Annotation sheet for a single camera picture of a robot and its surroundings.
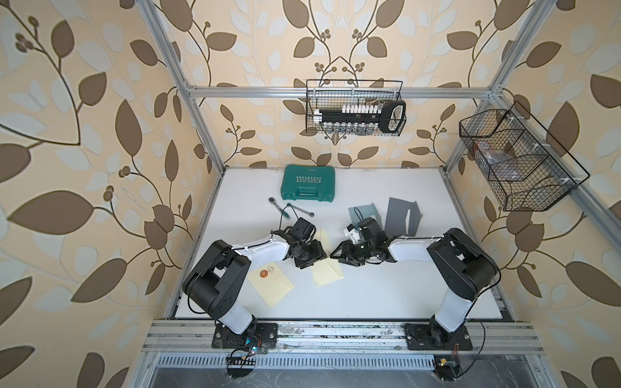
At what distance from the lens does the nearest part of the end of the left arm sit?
680mm

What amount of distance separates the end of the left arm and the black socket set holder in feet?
1.21

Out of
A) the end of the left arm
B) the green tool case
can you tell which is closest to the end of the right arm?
the end of the left arm

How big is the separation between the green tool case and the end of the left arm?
11.5 inches

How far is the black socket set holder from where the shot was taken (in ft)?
2.74

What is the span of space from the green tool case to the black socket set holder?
0.96 feet

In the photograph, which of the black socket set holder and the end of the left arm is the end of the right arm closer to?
the end of the left arm

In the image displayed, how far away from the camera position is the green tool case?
42.5 inches
